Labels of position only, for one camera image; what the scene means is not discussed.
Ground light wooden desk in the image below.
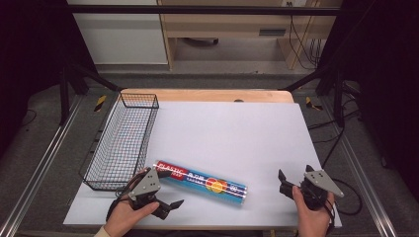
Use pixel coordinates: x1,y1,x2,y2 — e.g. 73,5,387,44
157,0,344,71

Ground right hand-held gripper cable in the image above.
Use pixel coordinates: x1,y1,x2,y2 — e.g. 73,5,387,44
324,177,364,228

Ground dark curtain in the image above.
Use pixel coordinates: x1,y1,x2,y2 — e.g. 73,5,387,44
318,0,419,201
0,0,97,159

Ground metal floor rail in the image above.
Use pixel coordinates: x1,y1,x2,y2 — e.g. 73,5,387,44
0,94,84,237
319,98,400,237

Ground white table mat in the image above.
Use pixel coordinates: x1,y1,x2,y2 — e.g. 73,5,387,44
62,101,343,229

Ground wooden table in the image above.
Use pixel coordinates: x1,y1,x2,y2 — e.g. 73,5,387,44
63,87,343,232

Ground yellow and black tape strip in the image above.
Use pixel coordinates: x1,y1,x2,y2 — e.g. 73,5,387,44
93,95,108,114
304,96,324,112

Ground black floor cable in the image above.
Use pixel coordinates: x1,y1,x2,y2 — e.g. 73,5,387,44
307,98,362,170

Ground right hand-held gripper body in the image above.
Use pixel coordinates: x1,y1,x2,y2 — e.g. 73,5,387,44
299,169,346,211

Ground person's right hand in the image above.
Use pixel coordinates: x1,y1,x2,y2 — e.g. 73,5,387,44
292,185,336,237

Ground bundle of black wall cables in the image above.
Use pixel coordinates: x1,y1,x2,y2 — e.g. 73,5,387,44
287,1,323,71

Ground person's beige sleeve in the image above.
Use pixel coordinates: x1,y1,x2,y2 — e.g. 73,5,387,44
93,226,113,237

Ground black frame strut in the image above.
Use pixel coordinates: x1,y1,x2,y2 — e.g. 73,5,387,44
282,63,346,128
58,60,122,126

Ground white cabinet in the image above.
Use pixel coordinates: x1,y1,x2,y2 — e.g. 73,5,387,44
66,0,169,66

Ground blue and red wrap box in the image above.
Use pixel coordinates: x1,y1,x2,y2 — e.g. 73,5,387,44
152,160,249,205

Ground black wire basket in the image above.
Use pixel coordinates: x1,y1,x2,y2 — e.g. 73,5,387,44
78,92,160,193

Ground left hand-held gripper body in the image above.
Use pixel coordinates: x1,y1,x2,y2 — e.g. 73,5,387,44
127,167,163,210

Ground black frame crossbar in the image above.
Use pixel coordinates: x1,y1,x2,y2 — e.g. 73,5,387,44
64,4,342,17

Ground person's left hand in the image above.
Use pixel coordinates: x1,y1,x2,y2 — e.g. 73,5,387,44
103,167,161,237

